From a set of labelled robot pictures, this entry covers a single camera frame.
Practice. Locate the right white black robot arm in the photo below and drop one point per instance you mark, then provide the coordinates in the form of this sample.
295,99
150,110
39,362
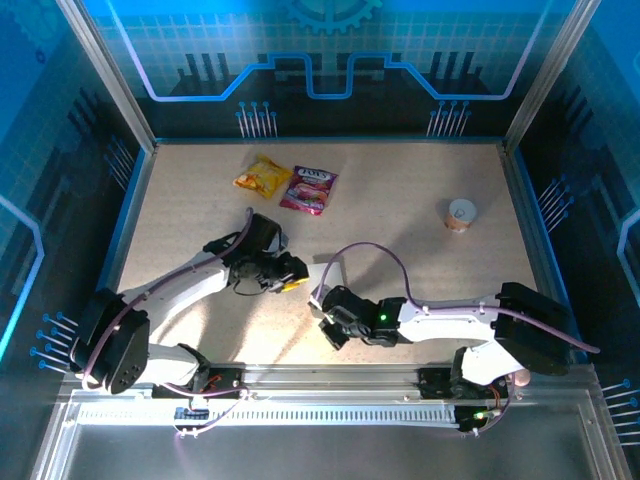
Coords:
450,325

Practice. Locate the purple berry candy bag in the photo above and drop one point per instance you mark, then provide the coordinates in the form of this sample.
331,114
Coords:
310,190

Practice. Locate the yellow corn chips bag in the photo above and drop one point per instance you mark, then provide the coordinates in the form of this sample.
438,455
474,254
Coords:
262,177

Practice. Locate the grey metal plate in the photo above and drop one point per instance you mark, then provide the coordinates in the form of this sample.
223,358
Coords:
320,455

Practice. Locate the paper cup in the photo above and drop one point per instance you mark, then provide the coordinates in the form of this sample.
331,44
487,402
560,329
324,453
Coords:
459,215

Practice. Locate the black controller board green LED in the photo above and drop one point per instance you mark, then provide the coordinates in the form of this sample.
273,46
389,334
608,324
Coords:
470,417

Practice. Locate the small connector board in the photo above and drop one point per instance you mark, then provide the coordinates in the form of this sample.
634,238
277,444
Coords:
192,414

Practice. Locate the pink round object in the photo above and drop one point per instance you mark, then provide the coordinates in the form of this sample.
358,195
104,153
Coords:
523,380

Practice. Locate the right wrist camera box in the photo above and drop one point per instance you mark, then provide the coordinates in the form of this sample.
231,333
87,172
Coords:
316,300

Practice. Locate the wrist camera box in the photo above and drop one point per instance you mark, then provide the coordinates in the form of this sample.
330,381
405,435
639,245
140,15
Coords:
281,241
316,300

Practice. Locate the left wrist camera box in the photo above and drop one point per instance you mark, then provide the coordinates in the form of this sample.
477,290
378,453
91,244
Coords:
281,241

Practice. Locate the aluminium frame beam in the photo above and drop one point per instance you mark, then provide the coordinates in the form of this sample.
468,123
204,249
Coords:
330,380

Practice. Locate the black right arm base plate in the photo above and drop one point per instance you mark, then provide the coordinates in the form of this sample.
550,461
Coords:
430,382

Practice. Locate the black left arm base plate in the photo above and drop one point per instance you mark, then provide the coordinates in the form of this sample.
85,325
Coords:
230,382

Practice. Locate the aluminium frame post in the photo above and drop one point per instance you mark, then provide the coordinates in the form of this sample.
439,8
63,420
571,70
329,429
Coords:
112,80
546,80

